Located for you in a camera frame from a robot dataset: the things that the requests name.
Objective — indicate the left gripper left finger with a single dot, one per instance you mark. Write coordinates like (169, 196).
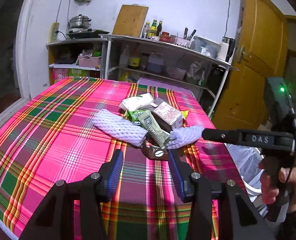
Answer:
(54, 216)

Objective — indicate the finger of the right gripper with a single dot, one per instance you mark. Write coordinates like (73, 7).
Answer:
(216, 135)

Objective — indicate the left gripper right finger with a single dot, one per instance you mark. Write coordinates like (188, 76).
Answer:
(238, 217)

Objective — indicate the small white foam net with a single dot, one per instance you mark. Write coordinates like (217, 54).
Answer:
(184, 136)

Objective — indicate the yellow snack wrapper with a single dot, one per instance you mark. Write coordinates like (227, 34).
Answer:
(185, 114)

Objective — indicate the red white juice carton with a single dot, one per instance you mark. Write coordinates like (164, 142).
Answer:
(168, 117)

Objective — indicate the green striped sachet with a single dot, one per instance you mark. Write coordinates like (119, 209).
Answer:
(149, 122)

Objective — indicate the long white foam net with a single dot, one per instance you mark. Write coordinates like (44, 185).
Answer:
(120, 128)

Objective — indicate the green pea snack bag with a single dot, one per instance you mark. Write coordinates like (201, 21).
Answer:
(133, 116)

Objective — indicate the white paper packet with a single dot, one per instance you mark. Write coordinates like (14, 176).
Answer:
(135, 103)

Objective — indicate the white round trash bin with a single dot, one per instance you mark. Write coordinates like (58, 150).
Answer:
(247, 161)

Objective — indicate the person's right hand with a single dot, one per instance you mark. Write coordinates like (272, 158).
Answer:
(269, 192)

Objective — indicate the pink plaid tablecloth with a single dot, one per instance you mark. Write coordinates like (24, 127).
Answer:
(52, 137)

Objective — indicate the pink lid storage box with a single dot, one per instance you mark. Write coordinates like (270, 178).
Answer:
(154, 83)

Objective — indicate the clear storage container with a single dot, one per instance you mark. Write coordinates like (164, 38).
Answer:
(205, 46)

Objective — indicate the white electric kettle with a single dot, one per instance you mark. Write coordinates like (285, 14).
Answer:
(227, 48)

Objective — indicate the yellow wooden door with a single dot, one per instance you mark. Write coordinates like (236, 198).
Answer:
(261, 53)

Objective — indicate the purple liquid jug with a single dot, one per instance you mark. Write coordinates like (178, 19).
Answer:
(155, 63)

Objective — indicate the red lidded jar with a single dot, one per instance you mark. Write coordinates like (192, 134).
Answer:
(164, 37)

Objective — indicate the white metal shelf rack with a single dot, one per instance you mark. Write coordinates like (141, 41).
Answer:
(205, 76)

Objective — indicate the dark soy sauce bottle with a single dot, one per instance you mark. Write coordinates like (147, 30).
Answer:
(159, 28)

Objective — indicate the green oil bottle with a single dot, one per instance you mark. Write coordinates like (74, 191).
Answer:
(153, 29)

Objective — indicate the wooden cutting board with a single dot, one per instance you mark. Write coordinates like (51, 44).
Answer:
(130, 20)

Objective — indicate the pink plastic basket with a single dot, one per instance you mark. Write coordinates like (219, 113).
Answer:
(89, 61)

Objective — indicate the wooden side shelf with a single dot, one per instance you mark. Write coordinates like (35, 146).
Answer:
(63, 58)

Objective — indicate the black induction cooker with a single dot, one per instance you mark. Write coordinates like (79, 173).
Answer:
(85, 33)

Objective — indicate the steel steamer pot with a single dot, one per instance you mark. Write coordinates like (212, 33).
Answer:
(79, 21)

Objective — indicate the power strip on wall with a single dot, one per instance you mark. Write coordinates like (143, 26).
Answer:
(54, 32)

